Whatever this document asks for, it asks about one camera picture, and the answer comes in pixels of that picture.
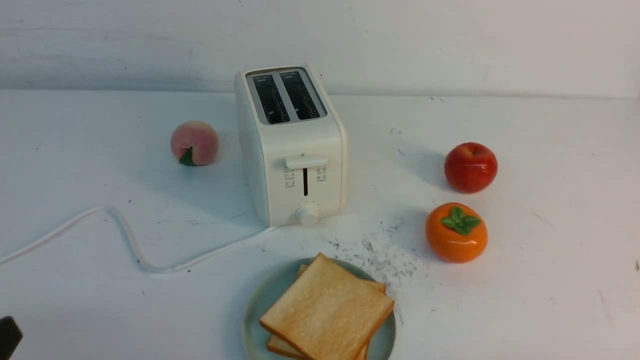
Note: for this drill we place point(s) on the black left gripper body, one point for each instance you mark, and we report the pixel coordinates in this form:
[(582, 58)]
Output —
[(10, 337)]

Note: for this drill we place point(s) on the pale green round plate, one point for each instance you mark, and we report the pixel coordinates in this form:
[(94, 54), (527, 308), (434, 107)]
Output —
[(255, 338)]

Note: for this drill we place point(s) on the pink peach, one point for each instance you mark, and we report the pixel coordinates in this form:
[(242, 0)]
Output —
[(194, 143)]

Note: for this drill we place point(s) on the white two-slot toaster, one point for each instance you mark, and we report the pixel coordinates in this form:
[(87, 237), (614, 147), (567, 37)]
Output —
[(294, 145)]

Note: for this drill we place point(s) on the orange persimmon with green leaf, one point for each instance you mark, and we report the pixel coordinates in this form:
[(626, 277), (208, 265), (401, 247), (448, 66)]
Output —
[(456, 233)]

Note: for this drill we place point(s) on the red apple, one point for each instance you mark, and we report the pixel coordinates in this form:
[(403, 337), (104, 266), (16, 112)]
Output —
[(470, 167)]

